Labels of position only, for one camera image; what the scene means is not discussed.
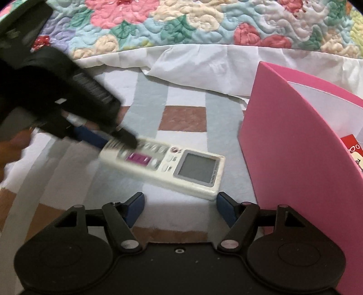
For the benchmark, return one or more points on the person's left hand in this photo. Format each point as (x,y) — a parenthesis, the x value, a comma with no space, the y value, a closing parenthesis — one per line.
(11,150)

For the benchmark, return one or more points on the floral quilted bedspread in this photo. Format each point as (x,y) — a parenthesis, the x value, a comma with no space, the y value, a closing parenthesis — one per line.
(213,45)

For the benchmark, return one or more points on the pink cardboard box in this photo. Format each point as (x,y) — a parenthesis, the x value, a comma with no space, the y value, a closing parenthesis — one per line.
(291,139)

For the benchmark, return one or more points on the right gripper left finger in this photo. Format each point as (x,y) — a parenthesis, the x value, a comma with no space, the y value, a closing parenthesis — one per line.
(119,219)

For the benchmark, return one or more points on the cream Qunda remote purple buttons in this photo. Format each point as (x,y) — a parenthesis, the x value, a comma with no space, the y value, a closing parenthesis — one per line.
(171,166)

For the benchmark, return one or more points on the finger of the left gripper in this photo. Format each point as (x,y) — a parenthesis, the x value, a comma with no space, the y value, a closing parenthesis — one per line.
(84,131)
(126,137)

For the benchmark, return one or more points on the red glasses-print card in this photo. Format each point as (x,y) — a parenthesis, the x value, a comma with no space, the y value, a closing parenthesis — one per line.
(354,149)

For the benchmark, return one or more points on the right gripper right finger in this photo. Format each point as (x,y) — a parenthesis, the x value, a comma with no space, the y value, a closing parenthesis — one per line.
(242,219)

